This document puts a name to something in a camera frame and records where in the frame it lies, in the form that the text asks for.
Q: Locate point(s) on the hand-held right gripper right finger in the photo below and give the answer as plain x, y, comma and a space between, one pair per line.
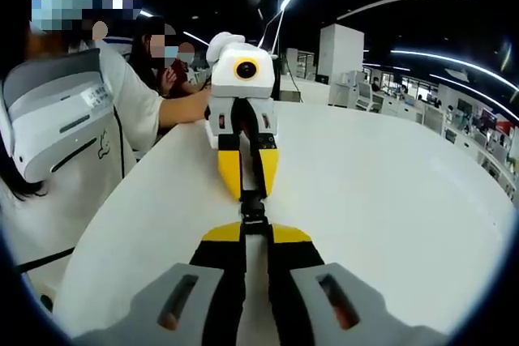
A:
300, 277

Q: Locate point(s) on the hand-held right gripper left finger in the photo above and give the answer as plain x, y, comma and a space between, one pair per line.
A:
211, 281

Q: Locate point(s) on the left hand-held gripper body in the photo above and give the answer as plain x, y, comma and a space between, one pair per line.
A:
243, 70

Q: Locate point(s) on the tall white cabinet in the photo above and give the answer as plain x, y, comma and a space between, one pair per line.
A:
340, 54

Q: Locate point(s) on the grey mesh office chair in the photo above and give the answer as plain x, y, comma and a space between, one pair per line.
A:
367, 96

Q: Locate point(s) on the person in white shirt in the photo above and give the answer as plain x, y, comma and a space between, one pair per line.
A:
73, 208

